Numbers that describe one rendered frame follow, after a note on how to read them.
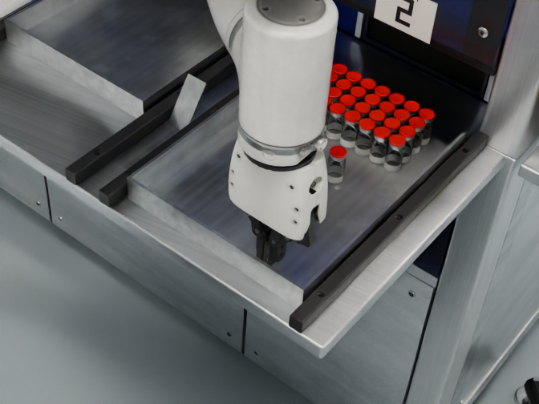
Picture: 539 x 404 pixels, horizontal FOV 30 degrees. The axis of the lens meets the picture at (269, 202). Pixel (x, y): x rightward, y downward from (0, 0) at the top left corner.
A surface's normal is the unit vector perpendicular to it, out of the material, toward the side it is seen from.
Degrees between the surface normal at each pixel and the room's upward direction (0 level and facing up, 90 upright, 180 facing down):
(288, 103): 90
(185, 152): 90
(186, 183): 0
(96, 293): 0
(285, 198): 90
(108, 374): 0
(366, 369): 90
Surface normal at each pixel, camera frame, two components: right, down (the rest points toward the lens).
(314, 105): 0.64, 0.58
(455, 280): -0.62, 0.54
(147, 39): 0.06, -0.70
